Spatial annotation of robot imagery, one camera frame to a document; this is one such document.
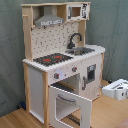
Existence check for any grey range hood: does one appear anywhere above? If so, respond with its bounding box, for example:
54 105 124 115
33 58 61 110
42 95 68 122
34 5 64 27

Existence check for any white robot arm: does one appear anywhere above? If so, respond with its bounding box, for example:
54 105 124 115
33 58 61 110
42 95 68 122
102 79 128 100

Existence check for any toy microwave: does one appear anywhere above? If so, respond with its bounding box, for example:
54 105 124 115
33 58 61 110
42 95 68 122
67 3 90 21

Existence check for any left red stove knob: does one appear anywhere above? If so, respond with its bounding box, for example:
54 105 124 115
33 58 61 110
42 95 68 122
54 73 60 79

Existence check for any wooden toy kitchen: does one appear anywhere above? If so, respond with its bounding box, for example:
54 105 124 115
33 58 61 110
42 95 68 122
22 2 105 128

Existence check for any silver toy sink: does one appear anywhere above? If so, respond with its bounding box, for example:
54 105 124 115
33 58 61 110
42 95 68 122
65 47 95 55

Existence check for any black toy stovetop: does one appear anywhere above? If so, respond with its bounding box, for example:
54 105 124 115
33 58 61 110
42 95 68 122
34 53 71 67

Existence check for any right red stove knob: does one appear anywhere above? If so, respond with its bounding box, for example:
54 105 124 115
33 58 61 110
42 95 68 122
71 66 78 73

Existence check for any white dishwasher door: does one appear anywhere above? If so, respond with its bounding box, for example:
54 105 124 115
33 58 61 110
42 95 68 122
80 55 102 100

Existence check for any black toy faucet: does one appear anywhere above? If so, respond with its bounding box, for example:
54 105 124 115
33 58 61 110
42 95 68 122
67 33 82 49

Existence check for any red stove knob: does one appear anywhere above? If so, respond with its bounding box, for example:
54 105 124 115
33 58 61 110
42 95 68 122
71 66 78 73
54 73 60 79

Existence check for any white oven door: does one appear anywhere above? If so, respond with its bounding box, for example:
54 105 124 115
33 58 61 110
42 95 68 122
49 86 92 128

